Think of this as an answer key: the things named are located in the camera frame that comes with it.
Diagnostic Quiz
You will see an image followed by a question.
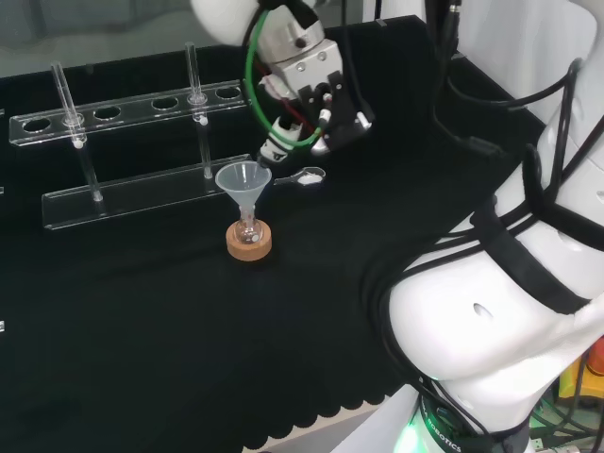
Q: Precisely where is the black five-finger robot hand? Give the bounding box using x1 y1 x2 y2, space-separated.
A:
257 41 377 169

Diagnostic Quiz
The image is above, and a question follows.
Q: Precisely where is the translucent plastic funnel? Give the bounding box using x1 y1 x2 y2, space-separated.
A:
214 162 274 223

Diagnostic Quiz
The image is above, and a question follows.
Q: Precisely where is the clear funnel stand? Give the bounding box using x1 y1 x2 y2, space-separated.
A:
8 42 266 233

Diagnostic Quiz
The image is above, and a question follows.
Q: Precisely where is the small round-bottom glass flask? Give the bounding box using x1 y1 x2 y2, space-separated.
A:
234 210 263 246

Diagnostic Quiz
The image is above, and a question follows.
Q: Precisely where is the black cloth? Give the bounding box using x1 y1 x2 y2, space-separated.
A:
0 13 554 453

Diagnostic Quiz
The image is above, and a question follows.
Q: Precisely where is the yellow stop button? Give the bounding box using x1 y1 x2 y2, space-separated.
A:
558 337 604 426

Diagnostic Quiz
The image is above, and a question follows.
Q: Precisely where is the green cable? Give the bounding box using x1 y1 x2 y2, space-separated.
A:
243 8 327 153

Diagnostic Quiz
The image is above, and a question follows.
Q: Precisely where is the cork ring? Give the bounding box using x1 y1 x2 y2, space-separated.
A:
226 221 275 261

